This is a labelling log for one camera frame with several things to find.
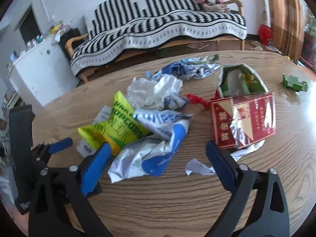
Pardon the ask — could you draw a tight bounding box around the yellow green popcorn bag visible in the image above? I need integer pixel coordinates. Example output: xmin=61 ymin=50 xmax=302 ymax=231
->
xmin=78 ymin=91 xmax=150 ymax=156

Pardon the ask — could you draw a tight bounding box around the white cabinet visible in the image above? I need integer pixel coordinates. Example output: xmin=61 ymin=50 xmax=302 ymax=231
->
xmin=8 ymin=36 xmax=79 ymax=113

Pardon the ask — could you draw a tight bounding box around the green plastic toy shell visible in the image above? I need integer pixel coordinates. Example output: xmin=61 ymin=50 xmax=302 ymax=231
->
xmin=282 ymin=74 xmax=308 ymax=92

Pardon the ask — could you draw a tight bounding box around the red plastic scrap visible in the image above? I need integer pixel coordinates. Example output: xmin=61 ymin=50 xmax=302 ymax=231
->
xmin=186 ymin=91 xmax=220 ymax=109

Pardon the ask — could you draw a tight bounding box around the green white paper bowl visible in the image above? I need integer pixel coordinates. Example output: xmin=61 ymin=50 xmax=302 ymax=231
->
xmin=216 ymin=63 xmax=269 ymax=98

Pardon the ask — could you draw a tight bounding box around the black white striped sofa blanket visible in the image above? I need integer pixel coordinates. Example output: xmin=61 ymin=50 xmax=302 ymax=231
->
xmin=70 ymin=0 xmax=247 ymax=76

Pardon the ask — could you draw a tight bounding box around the small grey white box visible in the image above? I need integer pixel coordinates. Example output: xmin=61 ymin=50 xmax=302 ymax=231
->
xmin=76 ymin=105 xmax=111 ymax=158

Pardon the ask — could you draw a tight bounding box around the red cigarette box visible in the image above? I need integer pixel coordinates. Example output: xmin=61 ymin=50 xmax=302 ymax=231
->
xmin=210 ymin=93 xmax=276 ymax=149

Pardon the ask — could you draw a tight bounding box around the brown curtain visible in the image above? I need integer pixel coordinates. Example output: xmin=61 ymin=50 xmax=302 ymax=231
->
xmin=269 ymin=0 xmax=306 ymax=64

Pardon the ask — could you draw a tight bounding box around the red bag on floor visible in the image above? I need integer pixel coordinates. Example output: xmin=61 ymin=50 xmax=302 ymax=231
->
xmin=258 ymin=24 xmax=274 ymax=46

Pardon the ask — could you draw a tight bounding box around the blue silver wrapper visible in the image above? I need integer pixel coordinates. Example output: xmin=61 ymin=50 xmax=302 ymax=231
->
xmin=146 ymin=54 xmax=220 ymax=80

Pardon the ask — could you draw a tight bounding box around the pair of slippers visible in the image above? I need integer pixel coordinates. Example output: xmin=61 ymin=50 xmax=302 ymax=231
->
xmin=250 ymin=41 xmax=263 ymax=51

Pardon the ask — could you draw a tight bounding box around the white blue pouch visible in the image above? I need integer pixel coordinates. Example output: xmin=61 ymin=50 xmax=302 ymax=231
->
xmin=108 ymin=109 xmax=192 ymax=183

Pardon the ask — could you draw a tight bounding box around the white blue paper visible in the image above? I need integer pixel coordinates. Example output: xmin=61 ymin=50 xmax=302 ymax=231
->
xmin=125 ymin=74 xmax=187 ymax=110

